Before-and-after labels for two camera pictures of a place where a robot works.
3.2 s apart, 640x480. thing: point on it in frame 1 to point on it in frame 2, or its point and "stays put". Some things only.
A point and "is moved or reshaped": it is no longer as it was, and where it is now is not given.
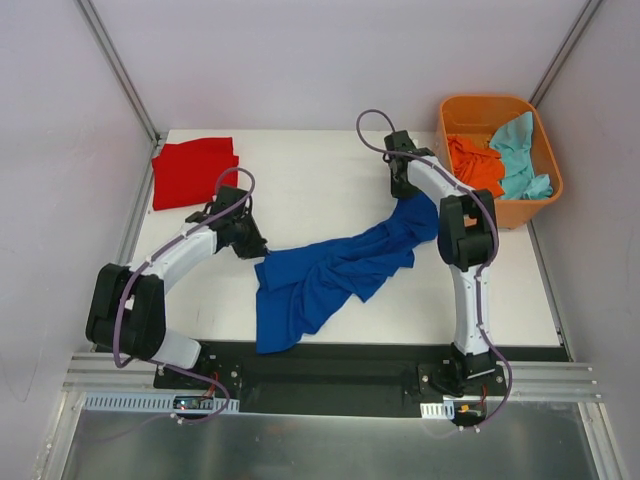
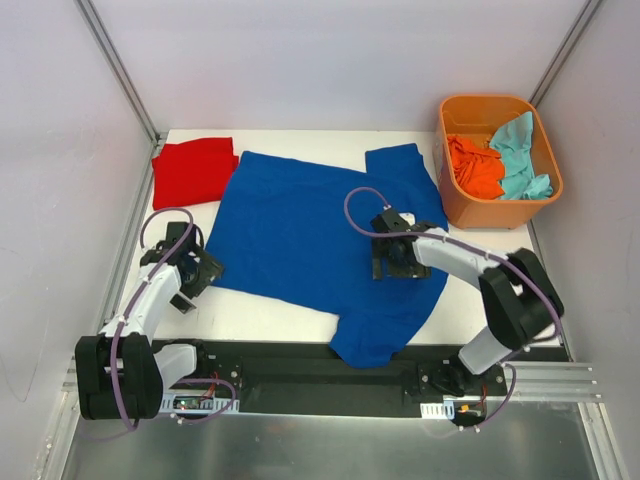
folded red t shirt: x=185 y=174 stays put
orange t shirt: x=477 y=167 stays put
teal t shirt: x=513 y=141 stays put
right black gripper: x=400 y=182 to x=400 y=265
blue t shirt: x=298 y=287 is moved or reshaped
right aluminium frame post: x=566 y=51 stays put
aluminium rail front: x=106 y=374 stays put
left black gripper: x=248 y=240 to x=208 y=272
